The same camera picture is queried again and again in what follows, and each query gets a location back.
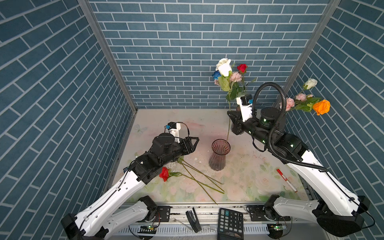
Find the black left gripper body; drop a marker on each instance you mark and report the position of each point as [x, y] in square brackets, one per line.
[180, 149]

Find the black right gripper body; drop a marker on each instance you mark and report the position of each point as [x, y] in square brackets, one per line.
[241, 125]

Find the dark smoky glass vase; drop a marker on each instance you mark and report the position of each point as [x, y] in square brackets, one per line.
[217, 160]

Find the blue rose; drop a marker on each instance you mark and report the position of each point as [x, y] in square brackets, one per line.
[216, 75]

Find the small red rose stem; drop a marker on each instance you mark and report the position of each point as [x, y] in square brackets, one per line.
[242, 68]

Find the white rose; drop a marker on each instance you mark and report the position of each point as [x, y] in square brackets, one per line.
[224, 66]
[309, 84]

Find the orange rose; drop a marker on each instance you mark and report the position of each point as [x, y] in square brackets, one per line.
[315, 104]

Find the large pink rose spray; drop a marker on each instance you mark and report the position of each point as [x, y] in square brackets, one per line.
[234, 85]

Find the pink rose stem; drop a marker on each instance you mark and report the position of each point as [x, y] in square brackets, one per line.
[301, 102]

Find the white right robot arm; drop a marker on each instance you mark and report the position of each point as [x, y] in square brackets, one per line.
[338, 211]

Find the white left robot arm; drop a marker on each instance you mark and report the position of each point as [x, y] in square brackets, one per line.
[101, 220]

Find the bunch of roses on table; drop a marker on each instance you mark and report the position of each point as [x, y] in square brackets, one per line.
[202, 177]

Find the black stapler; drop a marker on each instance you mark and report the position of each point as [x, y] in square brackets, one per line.
[193, 220]

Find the red white marker pen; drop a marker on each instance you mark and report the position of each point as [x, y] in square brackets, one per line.
[287, 181]

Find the black calculator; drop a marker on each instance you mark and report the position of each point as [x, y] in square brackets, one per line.
[230, 225]

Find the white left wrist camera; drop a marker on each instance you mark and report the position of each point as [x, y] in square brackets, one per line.
[174, 129]

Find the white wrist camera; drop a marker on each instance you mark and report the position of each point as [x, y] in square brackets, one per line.
[245, 103]
[174, 129]

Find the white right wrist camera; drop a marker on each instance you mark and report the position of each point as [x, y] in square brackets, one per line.
[245, 103]

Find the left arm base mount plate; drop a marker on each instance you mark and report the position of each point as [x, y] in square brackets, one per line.
[163, 214]

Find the aluminium front rail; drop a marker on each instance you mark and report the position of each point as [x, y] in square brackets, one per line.
[210, 210]

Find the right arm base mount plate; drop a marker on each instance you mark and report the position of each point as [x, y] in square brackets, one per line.
[256, 213]

